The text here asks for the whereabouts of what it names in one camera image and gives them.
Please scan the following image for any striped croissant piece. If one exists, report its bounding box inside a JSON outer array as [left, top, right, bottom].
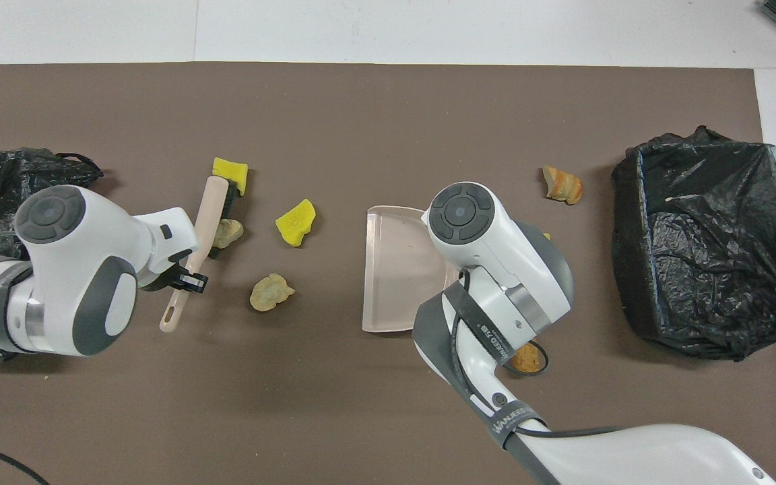
[[542, 165, 583, 205]]

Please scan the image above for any flared yellow sponge piece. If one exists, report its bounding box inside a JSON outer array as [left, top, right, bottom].
[[212, 157, 249, 196]]

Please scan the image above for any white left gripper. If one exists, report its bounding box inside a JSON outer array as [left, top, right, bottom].
[[133, 205, 209, 292]]

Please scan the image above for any round beige bread chunk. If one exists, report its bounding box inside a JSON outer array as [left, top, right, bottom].
[[250, 273, 296, 312]]

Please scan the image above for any bumpy yellow sponge piece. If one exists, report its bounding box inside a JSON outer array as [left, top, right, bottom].
[[275, 199, 317, 248]]

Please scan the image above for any wide beige bread chunk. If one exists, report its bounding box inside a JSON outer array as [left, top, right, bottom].
[[213, 219, 245, 250]]

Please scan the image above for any brown table mat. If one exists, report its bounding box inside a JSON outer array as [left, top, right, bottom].
[[0, 62, 776, 485]]

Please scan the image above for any beige plastic dustpan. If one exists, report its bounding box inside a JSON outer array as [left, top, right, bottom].
[[362, 205, 459, 334]]

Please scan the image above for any brown oval bread roll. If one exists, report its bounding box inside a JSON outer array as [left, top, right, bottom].
[[508, 341, 542, 373]]

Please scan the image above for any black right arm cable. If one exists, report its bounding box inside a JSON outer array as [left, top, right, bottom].
[[451, 269, 631, 440]]

